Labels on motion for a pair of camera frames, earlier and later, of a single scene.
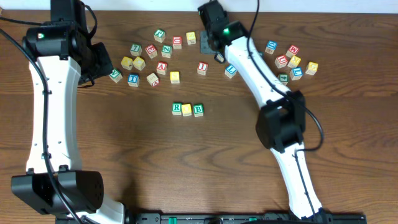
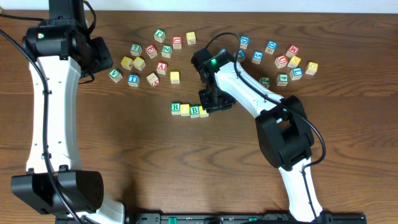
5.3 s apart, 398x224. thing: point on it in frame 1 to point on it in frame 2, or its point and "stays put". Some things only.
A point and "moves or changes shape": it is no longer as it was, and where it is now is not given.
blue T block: [134, 79] stays put
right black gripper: [207, 33] to [209, 106]
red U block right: [281, 61] stays put
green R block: [176, 109] stays put
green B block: [198, 110] moves or changes shape
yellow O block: [186, 109] stays put
